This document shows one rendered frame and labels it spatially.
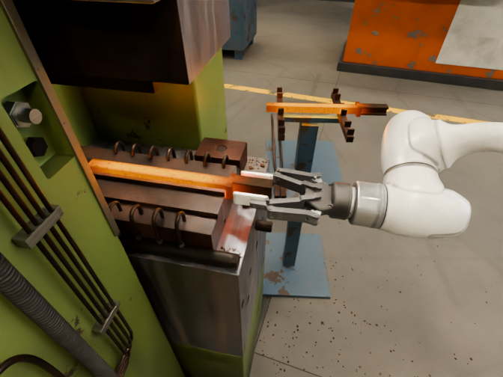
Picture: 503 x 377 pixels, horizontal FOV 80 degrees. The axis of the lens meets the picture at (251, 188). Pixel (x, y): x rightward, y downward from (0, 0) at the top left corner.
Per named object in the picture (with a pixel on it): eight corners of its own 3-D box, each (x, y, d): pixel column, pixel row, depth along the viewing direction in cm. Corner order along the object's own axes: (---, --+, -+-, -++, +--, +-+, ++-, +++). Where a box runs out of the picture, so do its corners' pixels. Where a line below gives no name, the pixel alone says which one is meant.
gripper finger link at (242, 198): (267, 206, 62) (266, 209, 61) (234, 201, 63) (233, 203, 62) (268, 195, 59) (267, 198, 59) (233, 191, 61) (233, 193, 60)
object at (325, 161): (331, 144, 135) (332, 141, 134) (349, 208, 106) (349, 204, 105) (265, 143, 136) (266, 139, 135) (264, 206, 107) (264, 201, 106)
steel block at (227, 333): (265, 251, 115) (269, 158, 85) (243, 357, 87) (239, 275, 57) (131, 229, 123) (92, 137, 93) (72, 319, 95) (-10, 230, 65)
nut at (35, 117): (65, 151, 37) (37, 97, 32) (50, 164, 35) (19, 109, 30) (42, 148, 37) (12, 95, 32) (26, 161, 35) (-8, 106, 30)
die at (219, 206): (237, 189, 75) (236, 162, 69) (214, 255, 60) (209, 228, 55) (87, 168, 81) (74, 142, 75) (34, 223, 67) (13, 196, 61)
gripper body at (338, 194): (346, 230, 60) (300, 223, 61) (345, 200, 66) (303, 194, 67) (355, 203, 55) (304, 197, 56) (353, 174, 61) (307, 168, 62)
